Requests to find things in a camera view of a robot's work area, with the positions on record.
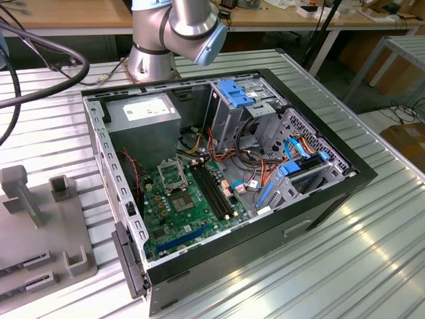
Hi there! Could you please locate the CPU socket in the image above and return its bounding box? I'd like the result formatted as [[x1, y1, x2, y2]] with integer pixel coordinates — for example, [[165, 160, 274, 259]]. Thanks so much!
[[168, 189, 196, 214]]

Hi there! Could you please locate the black RAM slot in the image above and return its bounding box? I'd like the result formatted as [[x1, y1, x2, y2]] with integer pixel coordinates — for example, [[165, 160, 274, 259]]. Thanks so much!
[[207, 162, 236, 215], [193, 165, 222, 221], [198, 165, 227, 219], [202, 163, 231, 217]]

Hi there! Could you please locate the metal drive bay cage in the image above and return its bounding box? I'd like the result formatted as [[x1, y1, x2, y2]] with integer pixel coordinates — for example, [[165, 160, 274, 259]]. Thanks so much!
[[203, 74, 290, 152]]

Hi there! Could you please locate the green motherboard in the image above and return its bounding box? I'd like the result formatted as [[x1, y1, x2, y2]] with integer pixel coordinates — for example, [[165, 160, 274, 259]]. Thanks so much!
[[139, 158, 254, 263]]

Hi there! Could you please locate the blue plastic drive latch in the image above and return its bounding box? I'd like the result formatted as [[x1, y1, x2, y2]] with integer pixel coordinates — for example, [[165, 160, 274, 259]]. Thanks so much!
[[217, 78, 257, 109]]

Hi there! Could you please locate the grey power supply unit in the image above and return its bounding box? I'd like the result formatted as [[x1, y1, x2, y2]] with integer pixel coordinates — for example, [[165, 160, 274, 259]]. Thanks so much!
[[104, 94, 183, 173]]

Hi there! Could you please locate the blue disk carrier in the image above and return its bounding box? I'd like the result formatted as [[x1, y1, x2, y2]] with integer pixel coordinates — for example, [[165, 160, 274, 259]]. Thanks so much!
[[278, 151, 330, 177]]

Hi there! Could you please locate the metal disk bay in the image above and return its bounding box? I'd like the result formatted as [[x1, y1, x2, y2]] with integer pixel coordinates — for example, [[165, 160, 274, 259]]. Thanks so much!
[[265, 159, 348, 215]]

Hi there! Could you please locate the blue expansion slot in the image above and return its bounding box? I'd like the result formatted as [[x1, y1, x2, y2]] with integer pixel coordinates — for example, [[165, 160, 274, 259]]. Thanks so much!
[[156, 223, 211, 253]]

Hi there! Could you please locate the black open PC case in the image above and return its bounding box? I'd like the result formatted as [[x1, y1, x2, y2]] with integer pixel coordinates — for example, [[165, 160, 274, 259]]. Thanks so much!
[[80, 68, 379, 316]]

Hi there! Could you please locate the grey parts rack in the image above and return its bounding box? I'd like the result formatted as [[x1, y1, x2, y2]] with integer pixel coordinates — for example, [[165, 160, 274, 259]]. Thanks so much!
[[0, 164, 100, 303]]

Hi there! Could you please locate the white flat box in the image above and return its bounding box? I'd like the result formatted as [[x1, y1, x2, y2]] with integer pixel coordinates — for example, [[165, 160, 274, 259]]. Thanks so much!
[[296, 3, 340, 20]]

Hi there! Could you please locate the brown cardboard box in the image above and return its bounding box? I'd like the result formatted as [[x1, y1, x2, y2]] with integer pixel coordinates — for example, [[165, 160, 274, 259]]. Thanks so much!
[[380, 122, 425, 171]]

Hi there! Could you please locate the wooden desk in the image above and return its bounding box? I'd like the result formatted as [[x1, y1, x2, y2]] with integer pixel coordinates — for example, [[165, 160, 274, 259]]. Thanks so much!
[[0, 0, 425, 38]]

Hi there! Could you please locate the orange power wire bundle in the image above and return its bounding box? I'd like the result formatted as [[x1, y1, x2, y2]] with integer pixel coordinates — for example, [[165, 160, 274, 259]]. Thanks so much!
[[206, 128, 283, 187]]

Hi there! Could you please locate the blue wire with plug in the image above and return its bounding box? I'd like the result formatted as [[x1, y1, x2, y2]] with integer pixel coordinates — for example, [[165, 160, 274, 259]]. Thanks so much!
[[230, 179, 263, 194]]

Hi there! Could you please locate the blue plastic bay rail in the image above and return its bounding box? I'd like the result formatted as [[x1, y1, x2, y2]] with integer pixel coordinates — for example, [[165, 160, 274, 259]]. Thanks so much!
[[255, 172, 284, 214]]

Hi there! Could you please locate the blue looped data wire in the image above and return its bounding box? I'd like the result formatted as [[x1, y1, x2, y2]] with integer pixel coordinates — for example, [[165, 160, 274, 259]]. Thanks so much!
[[283, 136, 315, 161]]

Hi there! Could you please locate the red black twisted wire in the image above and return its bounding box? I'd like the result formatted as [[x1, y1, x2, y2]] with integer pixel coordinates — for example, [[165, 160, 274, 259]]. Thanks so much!
[[119, 149, 147, 200]]

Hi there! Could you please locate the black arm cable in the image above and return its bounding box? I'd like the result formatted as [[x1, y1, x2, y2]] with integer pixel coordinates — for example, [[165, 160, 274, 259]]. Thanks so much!
[[0, 3, 91, 147]]

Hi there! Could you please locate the white metal frame table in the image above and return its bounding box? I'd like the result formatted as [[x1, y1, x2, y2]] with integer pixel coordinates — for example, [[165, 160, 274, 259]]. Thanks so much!
[[343, 35, 425, 112]]

